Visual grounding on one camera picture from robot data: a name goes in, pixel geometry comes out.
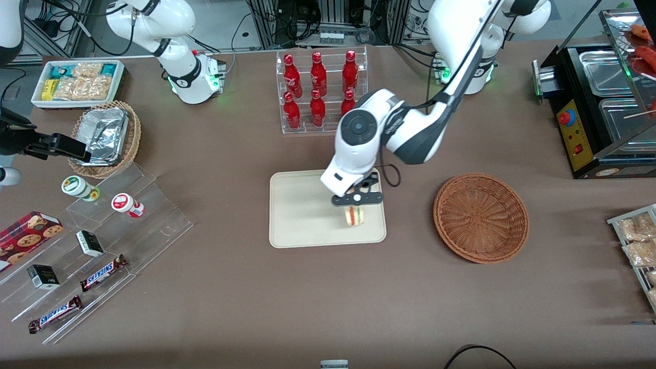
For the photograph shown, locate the clear acrylic bottle rack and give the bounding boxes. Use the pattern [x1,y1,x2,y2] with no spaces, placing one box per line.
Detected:
[276,46,369,135]

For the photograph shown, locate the green lid yogurt cup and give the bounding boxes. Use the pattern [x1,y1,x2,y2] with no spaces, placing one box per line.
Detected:
[61,175,100,202]

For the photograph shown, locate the brown round wicker basket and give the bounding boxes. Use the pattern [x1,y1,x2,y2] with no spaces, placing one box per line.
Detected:
[433,173,529,264]

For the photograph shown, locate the beige rectangular serving tray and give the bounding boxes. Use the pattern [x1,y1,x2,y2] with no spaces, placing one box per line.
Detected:
[269,167,387,249]

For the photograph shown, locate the red tartan cookie box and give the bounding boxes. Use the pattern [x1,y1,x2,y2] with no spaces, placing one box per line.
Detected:
[0,211,64,274]

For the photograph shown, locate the steel food pan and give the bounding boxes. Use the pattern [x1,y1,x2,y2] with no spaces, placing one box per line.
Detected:
[578,50,637,97]
[598,97,656,155]

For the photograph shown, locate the red lid yogurt cup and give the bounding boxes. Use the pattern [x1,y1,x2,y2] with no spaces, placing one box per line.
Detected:
[111,193,145,219]

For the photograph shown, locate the Snickers chocolate bar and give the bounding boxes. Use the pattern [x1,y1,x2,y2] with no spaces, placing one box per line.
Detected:
[28,295,84,335]
[79,254,129,293]

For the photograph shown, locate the white rectangular snack bin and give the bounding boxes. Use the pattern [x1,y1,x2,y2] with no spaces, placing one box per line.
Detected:
[31,59,126,111]

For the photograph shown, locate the small black carton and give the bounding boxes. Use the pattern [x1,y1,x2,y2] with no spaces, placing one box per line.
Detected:
[76,230,105,258]
[27,264,60,291]

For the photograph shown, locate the clear bag of snacks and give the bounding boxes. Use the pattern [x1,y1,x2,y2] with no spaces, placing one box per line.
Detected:
[617,212,656,242]
[622,239,656,268]

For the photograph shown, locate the black hot food warmer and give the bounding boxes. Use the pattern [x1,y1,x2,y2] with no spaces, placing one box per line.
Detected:
[532,0,656,180]

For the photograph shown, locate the clear bag of crackers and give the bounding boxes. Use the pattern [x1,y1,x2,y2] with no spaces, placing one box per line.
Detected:
[72,62,104,79]
[53,75,113,101]

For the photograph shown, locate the red cola bottle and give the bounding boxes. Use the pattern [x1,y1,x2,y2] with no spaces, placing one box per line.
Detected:
[283,53,303,99]
[310,89,327,128]
[310,51,328,97]
[342,50,359,94]
[340,89,358,118]
[283,91,302,130]

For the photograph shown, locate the tan wicker basket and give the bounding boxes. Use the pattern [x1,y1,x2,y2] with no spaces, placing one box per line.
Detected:
[68,100,142,179]

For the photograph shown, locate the grey wire rack tray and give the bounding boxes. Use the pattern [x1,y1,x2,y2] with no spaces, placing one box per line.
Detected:
[607,203,656,314]

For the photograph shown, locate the aluminium equipment frame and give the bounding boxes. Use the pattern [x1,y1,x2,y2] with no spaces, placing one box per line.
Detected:
[245,0,412,49]

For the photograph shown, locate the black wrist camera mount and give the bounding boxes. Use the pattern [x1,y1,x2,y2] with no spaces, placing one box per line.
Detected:
[353,171,381,194]

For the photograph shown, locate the clear acrylic step display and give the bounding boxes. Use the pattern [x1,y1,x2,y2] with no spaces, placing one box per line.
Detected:
[0,162,195,345]

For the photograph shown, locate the black floor cable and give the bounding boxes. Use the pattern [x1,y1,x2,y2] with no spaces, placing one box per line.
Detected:
[443,344,519,369]

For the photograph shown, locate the triangular sandwich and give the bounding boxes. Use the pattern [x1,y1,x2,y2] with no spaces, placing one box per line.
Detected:
[344,205,366,228]

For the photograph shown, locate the aluminium foil container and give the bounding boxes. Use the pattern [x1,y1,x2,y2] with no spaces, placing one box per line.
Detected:
[72,107,130,167]

